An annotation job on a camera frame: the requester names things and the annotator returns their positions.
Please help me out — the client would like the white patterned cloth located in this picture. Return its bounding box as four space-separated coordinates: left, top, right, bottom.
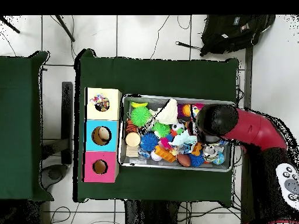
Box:
91 94 111 112

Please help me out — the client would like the clear mesh bin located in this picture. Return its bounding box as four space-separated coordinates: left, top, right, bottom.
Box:
118 94 237 173

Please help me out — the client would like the wooden box with three holes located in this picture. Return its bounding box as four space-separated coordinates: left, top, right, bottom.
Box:
84 87 123 184

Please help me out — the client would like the green spiky ball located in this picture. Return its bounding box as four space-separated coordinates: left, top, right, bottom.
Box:
130 107 152 128

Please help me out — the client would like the blue spiky ball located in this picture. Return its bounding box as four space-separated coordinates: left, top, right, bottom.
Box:
140 132 160 152

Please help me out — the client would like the cream yellow cloth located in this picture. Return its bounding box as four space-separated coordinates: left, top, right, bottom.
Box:
155 98 179 125

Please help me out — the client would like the tan round wooden block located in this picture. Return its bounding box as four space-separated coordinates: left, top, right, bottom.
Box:
126 131 142 148

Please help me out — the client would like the small soccer ball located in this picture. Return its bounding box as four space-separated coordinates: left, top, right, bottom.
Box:
171 122 185 134

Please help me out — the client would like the orange plastic toy brick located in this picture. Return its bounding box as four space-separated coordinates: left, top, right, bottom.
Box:
154 145 178 163

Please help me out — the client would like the mint green cloth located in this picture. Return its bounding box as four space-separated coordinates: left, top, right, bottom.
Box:
169 118 199 149

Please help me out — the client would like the small orange basketball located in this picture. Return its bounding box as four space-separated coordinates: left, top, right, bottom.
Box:
181 103 192 117

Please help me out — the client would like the pink spiky ball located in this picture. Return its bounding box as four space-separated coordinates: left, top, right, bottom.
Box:
192 103 206 113

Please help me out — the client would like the silver drink can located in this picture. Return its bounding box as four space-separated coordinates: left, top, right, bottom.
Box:
203 145 220 163

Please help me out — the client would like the grey round base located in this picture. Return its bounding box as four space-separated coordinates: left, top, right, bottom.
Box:
41 164 68 190

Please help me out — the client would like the black backpack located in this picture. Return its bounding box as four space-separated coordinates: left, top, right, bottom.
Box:
200 15 276 57

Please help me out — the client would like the dark green side tablecloth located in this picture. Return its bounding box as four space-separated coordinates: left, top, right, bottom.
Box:
0 50 53 201

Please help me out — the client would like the black tripod leg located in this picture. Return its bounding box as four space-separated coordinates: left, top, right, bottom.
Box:
55 15 75 43
0 16 22 34

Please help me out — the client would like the black cable with plug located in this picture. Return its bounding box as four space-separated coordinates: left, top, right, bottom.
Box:
175 41 203 51

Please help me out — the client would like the thin black floor cable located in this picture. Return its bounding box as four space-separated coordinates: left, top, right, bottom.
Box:
149 15 171 60

